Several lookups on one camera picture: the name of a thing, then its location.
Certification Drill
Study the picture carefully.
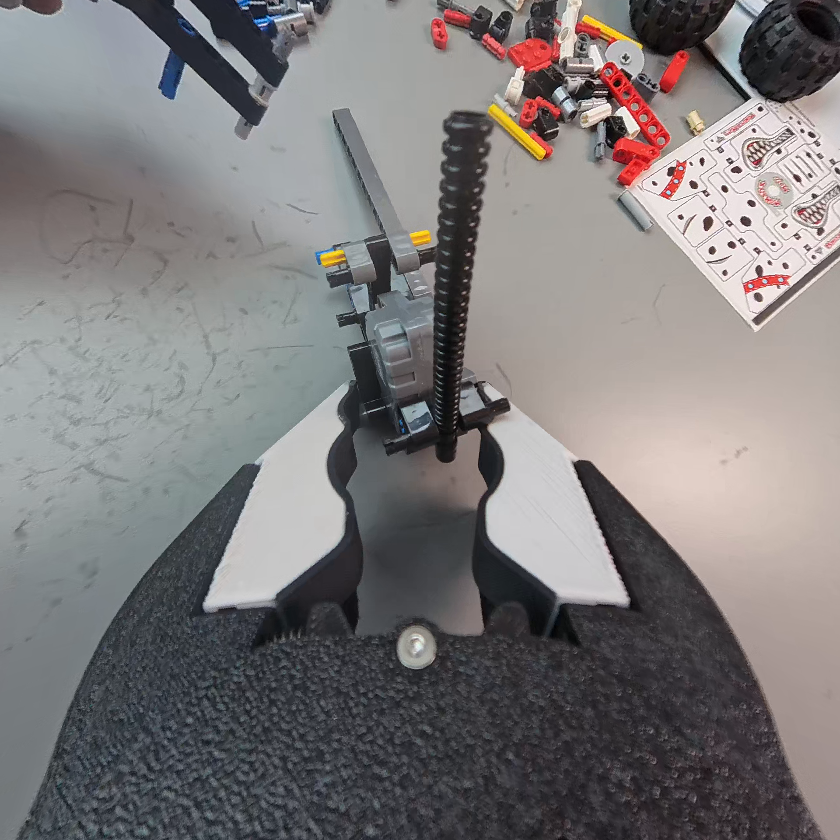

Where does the black beam and axle assembly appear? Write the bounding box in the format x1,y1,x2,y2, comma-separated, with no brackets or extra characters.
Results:
115,0,293,140

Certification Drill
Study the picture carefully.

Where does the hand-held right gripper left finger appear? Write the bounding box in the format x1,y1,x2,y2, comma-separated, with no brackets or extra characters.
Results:
202,381,363,641

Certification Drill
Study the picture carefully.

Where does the sticker sheet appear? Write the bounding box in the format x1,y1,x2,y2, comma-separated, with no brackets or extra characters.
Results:
633,98,840,332

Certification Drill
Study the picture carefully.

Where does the grey desk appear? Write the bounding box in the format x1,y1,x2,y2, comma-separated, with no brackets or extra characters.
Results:
0,0,840,723

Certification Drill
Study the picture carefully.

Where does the yellow technic beam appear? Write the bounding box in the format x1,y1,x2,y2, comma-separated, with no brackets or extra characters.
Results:
487,104,553,161

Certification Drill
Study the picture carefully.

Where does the grey technic tube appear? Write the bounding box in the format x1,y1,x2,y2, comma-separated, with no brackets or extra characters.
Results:
617,189,655,232

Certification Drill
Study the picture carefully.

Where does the pile of red white parts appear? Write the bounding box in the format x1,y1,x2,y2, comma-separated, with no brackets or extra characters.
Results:
430,0,693,188

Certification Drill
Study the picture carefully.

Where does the pile of blue black pins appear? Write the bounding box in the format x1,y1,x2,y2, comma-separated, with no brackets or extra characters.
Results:
259,0,336,30

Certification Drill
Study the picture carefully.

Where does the black toothed rip cord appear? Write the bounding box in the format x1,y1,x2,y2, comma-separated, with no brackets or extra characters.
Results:
433,112,494,463

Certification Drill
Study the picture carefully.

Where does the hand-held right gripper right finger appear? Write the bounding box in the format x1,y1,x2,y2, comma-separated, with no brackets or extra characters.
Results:
472,397,632,641

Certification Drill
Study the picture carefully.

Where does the black toy tire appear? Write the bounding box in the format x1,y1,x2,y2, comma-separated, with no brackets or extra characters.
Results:
629,0,737,56
740,0,840,102

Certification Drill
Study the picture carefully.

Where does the partly built toy chassis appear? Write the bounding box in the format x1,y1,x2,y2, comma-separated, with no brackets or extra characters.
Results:
315,108,513,458

